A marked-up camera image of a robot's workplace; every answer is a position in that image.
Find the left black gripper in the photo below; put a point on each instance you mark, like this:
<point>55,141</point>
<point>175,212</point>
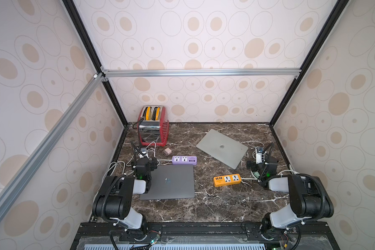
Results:
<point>151,164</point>

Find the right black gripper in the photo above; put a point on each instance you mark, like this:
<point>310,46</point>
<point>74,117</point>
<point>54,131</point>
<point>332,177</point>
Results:
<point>265,159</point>

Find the pink charger adapter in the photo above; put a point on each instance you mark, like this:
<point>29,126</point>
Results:
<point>167,151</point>

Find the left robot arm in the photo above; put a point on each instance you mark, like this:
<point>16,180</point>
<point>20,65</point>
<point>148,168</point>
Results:
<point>114,200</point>

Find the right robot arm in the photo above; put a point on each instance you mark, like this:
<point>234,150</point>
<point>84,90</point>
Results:
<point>308,198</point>

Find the dark grey laptop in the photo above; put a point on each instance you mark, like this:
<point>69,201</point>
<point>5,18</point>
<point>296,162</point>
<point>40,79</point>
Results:
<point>171,182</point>

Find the silver apple laptop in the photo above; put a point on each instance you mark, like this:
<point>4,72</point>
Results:
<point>222,148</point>

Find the red chrome toaster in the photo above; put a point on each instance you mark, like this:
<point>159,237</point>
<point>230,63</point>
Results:
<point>153,125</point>

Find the purple power strip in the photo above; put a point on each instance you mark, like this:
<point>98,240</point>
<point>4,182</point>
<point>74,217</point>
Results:
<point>184,160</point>

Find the orange power strip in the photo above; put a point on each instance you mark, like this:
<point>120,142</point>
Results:
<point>225,180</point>

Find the silver aluminium crossbar back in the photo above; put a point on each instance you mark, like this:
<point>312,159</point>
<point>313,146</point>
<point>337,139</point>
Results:
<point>203,72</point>

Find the silver aluminium crossbar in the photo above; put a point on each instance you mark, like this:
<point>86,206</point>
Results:
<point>35,160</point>
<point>203,72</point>

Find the silver aluminium crossbar left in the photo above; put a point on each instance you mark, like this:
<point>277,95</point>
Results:
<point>35,160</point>

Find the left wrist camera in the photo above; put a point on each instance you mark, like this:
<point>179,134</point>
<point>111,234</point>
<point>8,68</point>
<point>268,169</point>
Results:
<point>143,154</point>

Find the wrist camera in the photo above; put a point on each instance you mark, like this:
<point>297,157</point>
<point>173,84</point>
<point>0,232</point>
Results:
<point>259,155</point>
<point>143,154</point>

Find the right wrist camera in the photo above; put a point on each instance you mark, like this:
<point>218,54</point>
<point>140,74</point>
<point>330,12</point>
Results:
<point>259,155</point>

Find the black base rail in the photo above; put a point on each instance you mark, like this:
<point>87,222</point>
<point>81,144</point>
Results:
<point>203,236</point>

